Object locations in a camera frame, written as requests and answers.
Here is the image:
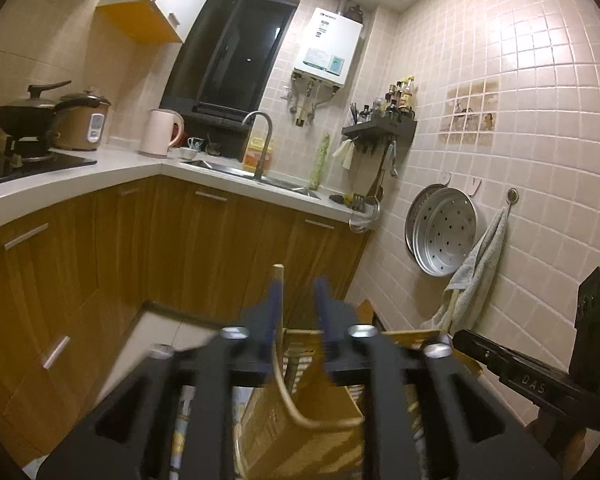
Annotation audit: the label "green loofah brush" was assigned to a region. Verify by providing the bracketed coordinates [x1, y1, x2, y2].
[310, 132, 331, 190]

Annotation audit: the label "black wok with lid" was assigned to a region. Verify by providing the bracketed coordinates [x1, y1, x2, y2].
[0, 80, 73, 148]

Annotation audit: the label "white kitchen countertop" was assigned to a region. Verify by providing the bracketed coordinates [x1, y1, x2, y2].
[0, 142, 376, 238]

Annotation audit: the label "steel sink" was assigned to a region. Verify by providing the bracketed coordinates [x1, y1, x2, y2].
[180, 157, 322, 200]

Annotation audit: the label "black gas stove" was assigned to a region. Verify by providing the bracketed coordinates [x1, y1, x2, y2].
[0, 152, 98, 190]

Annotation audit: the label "pale hanging cloth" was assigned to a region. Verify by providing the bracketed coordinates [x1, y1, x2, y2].
[331, 139, 355, 170]

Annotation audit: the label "hanging wooden ladle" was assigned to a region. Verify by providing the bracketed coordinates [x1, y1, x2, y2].
[365, 152, 388, 211]

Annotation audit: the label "brown rice cooker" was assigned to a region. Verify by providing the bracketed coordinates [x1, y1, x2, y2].
[55, 91, 112, 152]

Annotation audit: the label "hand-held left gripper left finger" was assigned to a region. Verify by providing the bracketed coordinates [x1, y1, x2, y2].
[37, 277, 286, 480]

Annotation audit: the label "round metal steamer tray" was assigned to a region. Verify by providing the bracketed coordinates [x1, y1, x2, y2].
[405, 184, 480, 277]

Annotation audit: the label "grey towel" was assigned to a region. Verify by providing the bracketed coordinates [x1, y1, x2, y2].
[421, 205, 510, 336]

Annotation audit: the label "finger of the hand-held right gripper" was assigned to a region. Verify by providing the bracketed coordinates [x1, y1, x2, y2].
[452, 329, 600, 431]

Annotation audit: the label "wooden base cabinets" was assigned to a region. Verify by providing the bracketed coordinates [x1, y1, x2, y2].
[0, 175, 371, 466]

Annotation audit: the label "dark window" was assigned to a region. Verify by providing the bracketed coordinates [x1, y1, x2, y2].
[159, 0, 301, 133]

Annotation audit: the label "steel faucet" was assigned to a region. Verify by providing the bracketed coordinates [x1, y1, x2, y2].
[242, 111, 275, 181]

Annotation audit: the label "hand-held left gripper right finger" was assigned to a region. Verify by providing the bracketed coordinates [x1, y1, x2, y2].
[312, 276, 563, 480]

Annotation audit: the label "white electric kettle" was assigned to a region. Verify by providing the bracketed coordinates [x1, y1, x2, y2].
[140, 109, 186, 157]

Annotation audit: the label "group of condiment bottles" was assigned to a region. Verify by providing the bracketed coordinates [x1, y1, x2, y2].
[362, 75, 417, 123]

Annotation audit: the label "yellow dish soap bottle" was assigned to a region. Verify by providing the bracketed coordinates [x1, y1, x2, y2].
[242, 132, 275, 170]

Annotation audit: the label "decorative picture tiles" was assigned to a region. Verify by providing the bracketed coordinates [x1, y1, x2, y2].
[439, 80, 498, 136]

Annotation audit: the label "white water heater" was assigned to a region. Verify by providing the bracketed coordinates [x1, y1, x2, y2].
[293, 7, 365, 82]

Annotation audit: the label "yellow plastic utensil basket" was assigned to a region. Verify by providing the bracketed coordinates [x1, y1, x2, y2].
[232, 300, 483, 480]

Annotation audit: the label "person's right hand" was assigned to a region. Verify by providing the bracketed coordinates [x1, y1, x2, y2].
[525, 402, 587, 466]

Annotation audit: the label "metal strainer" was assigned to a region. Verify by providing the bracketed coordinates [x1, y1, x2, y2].
[349, 195, 382, 233]

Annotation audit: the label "water heater pipes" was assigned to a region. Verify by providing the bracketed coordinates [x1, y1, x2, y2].
[287, 72, 341, 127]

